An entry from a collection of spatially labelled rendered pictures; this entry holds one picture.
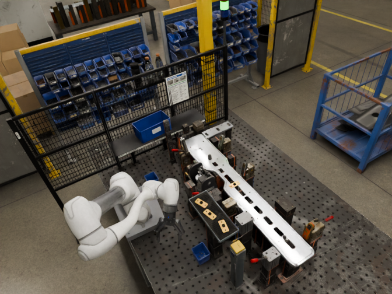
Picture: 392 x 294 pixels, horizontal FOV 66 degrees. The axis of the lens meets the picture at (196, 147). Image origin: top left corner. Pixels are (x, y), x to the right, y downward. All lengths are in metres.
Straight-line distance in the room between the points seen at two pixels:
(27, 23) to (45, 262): 6.08
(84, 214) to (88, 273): 1.70
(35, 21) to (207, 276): 7.29
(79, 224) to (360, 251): 1.86
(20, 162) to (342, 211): 3.47
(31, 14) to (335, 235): 7.62
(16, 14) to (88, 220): 7.11
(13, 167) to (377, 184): 4.21
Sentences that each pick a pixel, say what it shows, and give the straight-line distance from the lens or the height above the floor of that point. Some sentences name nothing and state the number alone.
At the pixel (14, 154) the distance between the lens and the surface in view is 4.10.
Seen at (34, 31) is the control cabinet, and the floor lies 0.31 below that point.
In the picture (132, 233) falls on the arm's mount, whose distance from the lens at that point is 2.42.
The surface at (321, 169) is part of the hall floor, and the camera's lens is 3.93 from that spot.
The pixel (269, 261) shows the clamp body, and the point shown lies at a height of 1.06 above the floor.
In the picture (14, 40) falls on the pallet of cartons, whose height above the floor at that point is 0.89.
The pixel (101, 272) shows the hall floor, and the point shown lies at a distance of 3.25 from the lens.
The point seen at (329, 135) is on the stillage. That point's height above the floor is 0.16.
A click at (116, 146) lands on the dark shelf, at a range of 2.74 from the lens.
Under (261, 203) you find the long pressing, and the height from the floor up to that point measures 1.00.
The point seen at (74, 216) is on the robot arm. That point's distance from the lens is 1.64.
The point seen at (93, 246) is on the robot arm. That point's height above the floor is 1.42.
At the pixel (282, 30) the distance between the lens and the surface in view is 5.04.
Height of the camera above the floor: 2.73
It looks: 42 degrees down
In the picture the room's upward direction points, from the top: 6 degrees counter-clockwise
